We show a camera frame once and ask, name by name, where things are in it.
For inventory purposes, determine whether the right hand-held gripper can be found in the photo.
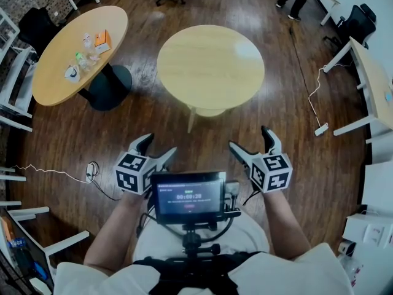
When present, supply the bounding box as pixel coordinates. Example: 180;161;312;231
228;125;293;197

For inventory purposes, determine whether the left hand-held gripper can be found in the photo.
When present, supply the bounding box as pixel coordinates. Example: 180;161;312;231
113;133;178;196

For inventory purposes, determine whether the white cup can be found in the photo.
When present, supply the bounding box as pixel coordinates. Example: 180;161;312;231
63;65;81;82

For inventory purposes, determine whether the green label plastic bottle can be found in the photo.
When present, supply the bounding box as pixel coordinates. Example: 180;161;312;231
75;51;92;73

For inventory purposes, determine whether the orange box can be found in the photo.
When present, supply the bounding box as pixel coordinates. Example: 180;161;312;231
93;29;112;55

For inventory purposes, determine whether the person's right forearm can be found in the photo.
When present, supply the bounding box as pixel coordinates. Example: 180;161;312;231
263;191;313;261

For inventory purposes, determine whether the person's left forearm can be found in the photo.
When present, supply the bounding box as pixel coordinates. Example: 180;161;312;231
83;192;148;272

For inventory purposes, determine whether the black monitor screen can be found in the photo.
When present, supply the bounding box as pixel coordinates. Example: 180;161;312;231
149;170;227;226

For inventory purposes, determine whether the white power adapter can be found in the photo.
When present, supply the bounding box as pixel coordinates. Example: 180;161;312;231
85;160;99;184

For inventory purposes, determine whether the small round wooden table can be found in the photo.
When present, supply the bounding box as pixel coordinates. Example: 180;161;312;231
157;25;265;133

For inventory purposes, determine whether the large oval wooden table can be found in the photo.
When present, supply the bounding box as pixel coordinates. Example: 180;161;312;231
32;5;133;112

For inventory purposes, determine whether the white shelf unit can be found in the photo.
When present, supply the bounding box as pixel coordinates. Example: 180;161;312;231
0;206;90;295

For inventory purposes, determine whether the red label plastic bottle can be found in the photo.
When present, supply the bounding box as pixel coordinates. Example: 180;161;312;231
82;32;96;58

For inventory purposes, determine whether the white cabinet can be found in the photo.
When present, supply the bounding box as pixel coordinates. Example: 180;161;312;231
337;161;393;295

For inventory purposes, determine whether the person's white shirt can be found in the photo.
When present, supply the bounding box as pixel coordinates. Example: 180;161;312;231
53;213;354;295

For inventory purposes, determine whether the black chest harness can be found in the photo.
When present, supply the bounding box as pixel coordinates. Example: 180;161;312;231
133;250;262;295

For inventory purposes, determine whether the flat orange carton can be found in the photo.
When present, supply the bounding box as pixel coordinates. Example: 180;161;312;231
0;218;16;248

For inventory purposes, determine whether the white cable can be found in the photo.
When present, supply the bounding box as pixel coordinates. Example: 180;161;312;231
308;66;329;125
0;163;90;184

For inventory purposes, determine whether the black floor cable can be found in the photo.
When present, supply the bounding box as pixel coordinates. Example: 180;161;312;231
288;26;317;116

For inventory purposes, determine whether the black monitor mount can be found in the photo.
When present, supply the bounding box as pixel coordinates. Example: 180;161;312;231
181;179;243;259

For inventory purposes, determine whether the white shelf frame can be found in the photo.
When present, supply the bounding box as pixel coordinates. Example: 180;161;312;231
0;7;39;133

